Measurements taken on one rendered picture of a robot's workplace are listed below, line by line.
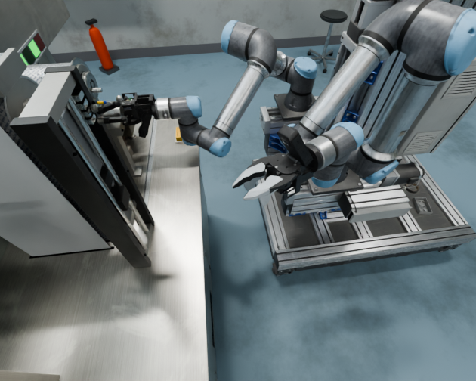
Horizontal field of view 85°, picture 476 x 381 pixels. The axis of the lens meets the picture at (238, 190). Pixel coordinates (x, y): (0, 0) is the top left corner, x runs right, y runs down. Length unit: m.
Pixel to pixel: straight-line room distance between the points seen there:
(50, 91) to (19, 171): 0.22
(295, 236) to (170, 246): 0.98
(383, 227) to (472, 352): 0.78
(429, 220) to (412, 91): 1.36
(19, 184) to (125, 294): 0.39
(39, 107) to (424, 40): 0.77
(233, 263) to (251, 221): 0.35
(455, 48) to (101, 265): 1.05
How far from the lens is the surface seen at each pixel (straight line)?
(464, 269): 2.32
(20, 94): 0.69
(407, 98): 0.86
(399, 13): 0.83
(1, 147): 0.65
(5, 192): 0.76
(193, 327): 0.79
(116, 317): 0.85
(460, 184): 2.81
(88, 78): 0.90
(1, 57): 0.63
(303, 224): 1.73
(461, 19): 0.80
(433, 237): 2.01
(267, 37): 1.06
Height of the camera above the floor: 1.67
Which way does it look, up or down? 53 degrees down
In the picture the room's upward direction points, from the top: straight up
